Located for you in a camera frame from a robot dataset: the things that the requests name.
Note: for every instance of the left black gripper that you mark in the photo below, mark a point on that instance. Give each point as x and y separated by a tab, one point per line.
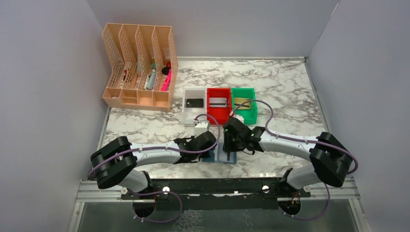
198	156

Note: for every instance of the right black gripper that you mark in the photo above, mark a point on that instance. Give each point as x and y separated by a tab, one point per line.
230	140

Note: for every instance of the blue leather card holder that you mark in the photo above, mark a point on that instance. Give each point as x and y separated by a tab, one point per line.
217	155

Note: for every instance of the green plastic bin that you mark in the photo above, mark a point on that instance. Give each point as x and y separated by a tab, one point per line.
250	116

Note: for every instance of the red plastic bin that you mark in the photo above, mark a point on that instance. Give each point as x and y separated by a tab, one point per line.
221	114

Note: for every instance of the white plastic bin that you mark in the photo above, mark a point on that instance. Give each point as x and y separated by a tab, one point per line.
188	114

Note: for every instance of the silver credit card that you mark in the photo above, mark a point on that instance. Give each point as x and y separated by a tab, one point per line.
218	102

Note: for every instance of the peach plastic file organizer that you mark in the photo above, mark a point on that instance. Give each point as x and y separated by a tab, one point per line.
132	49

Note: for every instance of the grey credit card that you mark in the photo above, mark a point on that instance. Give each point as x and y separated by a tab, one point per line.
225	157

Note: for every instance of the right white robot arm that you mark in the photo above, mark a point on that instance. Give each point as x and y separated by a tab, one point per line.
329	163

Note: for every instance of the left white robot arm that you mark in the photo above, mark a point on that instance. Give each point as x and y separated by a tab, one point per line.
115	163

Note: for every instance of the gold credit card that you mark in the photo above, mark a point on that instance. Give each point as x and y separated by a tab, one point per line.
242	104

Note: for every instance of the black credit card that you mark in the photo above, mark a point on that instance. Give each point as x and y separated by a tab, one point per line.
194	103

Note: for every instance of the pink highlighter pen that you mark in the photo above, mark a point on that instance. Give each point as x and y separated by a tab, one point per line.
167	81

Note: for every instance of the teal grey stapler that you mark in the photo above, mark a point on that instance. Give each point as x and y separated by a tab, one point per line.
151	78

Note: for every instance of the black binder clip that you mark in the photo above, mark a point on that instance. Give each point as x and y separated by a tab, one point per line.
166	70

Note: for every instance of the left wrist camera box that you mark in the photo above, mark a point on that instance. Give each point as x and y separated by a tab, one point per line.
200	126

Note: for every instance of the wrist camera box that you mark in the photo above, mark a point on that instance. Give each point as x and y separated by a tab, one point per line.
240	118
200	126

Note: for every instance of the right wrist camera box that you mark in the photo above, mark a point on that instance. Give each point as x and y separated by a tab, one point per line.
240	118

